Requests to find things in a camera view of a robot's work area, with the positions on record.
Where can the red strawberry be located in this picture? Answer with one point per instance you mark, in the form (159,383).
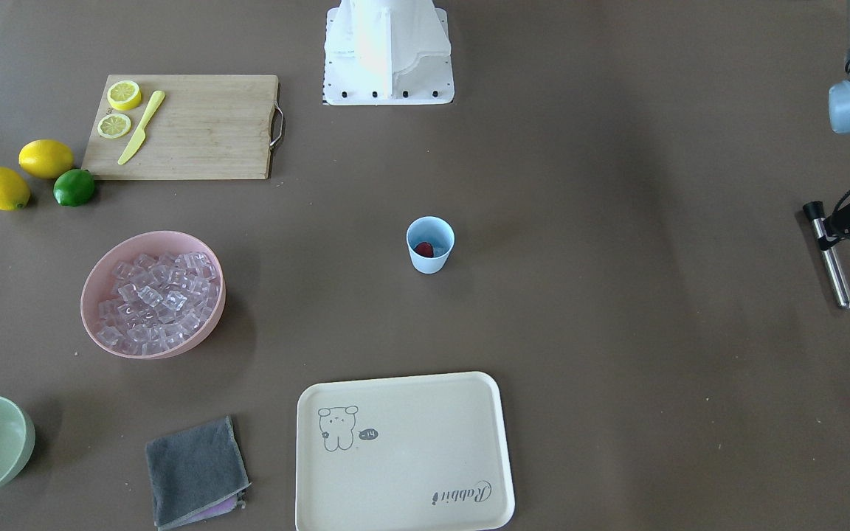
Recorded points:
(424,249)

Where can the grey folded cloth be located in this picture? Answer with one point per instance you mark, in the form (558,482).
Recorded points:
(196,474)

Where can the blue plastic cup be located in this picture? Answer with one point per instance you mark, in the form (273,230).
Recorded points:
(436,231)

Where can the lemon half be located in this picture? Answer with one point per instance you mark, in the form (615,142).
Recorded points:
(113,126)

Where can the green lime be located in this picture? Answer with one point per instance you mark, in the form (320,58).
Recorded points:
(74,188)

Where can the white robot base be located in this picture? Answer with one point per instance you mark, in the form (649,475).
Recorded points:
(387,53)

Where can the metal muddler black tip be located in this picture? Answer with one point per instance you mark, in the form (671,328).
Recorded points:
(825,242)

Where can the pink bowl of ice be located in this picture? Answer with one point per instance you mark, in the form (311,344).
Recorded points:
(154,296)

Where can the yellow plastic knife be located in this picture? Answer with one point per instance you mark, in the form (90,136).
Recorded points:
(138,136)

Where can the cream rabbit tray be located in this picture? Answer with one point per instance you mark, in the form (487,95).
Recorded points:
(424,452)

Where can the lemon slice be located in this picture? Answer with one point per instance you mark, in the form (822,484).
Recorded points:
(124,95)

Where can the yellow lemon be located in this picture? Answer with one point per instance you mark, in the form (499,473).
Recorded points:
(46,158)
(14,190)

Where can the wooden cutting board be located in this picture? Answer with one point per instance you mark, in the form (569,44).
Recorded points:
(209,126)

